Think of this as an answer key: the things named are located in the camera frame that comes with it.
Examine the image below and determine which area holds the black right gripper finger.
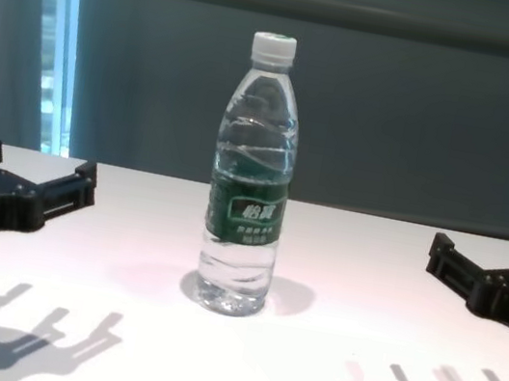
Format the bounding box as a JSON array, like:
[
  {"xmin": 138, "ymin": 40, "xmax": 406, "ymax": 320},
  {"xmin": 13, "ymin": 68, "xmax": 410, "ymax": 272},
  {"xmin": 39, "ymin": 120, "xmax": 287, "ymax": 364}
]
[{"xmin": 419, "ymin": 230, "xmax": 496, "ymax": 313}]

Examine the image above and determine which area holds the clear green-label water bottle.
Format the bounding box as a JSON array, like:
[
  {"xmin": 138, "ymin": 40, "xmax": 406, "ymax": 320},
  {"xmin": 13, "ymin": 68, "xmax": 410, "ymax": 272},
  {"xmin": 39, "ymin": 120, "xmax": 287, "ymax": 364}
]
[{"xmin": 188, "ymin": 26, "xmax": 318, "ymax": 324}]

